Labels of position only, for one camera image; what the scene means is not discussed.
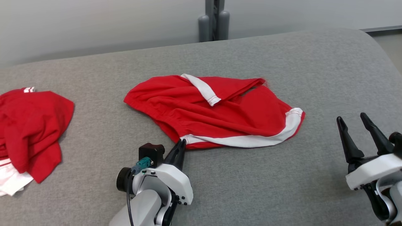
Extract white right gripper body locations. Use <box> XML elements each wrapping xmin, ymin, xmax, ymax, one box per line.
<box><xmin>345</xmin><ymin>153</ymin><xmax>402</xmax><ymax>191</ymax></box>

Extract red jersey with white stripes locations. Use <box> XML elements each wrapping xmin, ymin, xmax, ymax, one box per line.
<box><xmin>0</xmin><ymin>87</ymin><xmax>75</xmax><ymax>197</ymax></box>

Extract red shorts with white trim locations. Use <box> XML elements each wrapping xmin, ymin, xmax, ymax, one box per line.
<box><xmin>123</xmin><ymin>74</ymin><xmax>306</xmax><ymax>150</ymax></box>

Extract grey partition corner frame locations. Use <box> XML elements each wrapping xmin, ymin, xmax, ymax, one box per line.
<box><xmin>361</xmin><ymin>26</ymin><xmax>402</xmax><ymax>34</ymax></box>

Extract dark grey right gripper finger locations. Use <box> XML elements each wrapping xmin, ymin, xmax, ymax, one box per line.
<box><xmin>336</xmin><ymin>116</ymin><xmax>365</xmax><ymax>164</ymax></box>
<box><xmin>360</xmin><ymin>112</ymin><xmax>395</xmax><ymax>156</ymax></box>

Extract grey partition post with feet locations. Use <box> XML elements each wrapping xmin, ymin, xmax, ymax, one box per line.
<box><xmin>198</xmin><ymin>0</ymin><xmax>230</xmax><ymax>43</ymax></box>

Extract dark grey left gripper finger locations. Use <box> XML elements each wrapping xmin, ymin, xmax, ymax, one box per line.
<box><xmin>174</xmin><ymin>139</ymin><xmax>187</xmax><ymax>172</ymax></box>
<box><xmin>163</xmin><ymin>139</ymin><xmax>183</xmax><ymax>169</ymax></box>

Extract black left cable teal connector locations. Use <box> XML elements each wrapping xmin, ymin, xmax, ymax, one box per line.
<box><xmin>127</xmin><ymin>157</ymin><xmax>154</xmax><ymax>226</ymax></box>

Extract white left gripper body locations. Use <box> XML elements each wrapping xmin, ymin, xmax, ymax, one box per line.
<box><xmin>132</xmin><ymin>163</ymin><xmax>194</xmax><ymax>206</ymax></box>

